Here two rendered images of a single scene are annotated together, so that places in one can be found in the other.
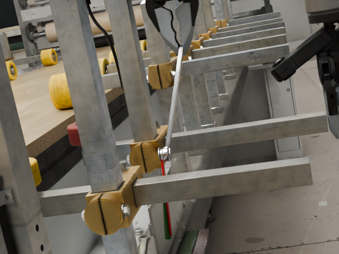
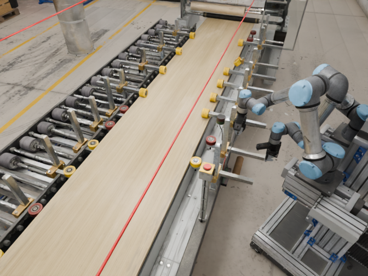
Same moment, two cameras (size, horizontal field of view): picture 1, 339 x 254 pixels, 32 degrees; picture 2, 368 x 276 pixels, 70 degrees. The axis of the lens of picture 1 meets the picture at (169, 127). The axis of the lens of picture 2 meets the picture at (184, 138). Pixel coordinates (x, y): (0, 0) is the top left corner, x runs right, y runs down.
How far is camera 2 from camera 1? 129 cm
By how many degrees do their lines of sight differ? 32
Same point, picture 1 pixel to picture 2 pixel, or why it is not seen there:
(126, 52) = (225, 136)
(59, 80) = (204, 112)
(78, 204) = not seen: hidden behind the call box
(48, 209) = not seen: hidden behind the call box
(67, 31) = (216, 154)
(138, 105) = (224, 145)
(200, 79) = not seen: hidden behind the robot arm
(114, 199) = (215, 178)
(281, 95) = (274, 59)
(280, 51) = (263, 126)
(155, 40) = (233, 115)
